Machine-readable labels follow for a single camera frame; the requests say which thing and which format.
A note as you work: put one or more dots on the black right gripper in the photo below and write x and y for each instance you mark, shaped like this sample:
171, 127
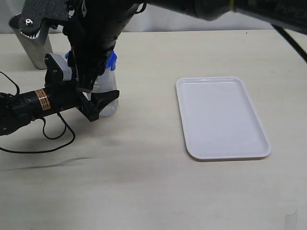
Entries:
93, 36

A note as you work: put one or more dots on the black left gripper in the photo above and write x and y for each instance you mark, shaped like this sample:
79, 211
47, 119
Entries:
64, 96

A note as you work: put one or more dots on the blue snap-lock container lid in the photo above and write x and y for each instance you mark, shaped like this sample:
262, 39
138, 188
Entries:
111, 61

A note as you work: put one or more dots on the stainless steel cup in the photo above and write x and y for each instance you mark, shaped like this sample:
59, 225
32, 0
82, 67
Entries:
35, 46

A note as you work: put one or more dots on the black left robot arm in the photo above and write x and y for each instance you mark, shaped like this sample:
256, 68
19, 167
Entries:
17, 111

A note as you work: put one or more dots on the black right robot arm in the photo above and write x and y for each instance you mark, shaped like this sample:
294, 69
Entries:
209, 10

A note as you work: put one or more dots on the white backdrop curtain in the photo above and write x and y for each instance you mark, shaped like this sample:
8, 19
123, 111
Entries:
155, 19

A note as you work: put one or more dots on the white rectangular plastic tray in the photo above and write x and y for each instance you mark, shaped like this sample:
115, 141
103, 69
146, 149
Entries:
219, 120

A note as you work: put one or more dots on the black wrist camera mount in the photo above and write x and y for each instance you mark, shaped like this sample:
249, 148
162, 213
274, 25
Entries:
57, 69

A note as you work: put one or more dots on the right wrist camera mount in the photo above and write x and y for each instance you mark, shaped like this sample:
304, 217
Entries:
40, 15

